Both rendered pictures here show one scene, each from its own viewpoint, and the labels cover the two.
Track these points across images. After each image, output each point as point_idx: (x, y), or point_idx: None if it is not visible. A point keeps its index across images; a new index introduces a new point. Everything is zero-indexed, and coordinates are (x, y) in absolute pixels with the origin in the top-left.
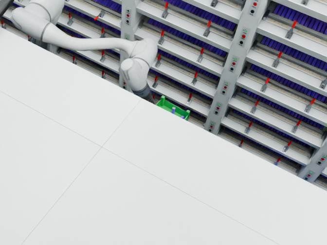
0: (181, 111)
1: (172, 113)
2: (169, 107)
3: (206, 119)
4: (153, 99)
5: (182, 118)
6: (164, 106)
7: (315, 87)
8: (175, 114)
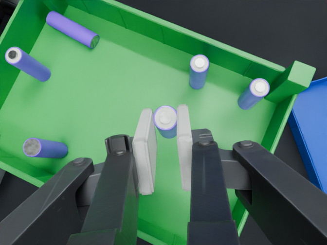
0: (24, 21)
1: (40, 73)
2: (4, 97)
3: (4, 11)
4: (23, 204)
5: (63, 18)
6: (0, 121)
7: None
8: (40, 58)
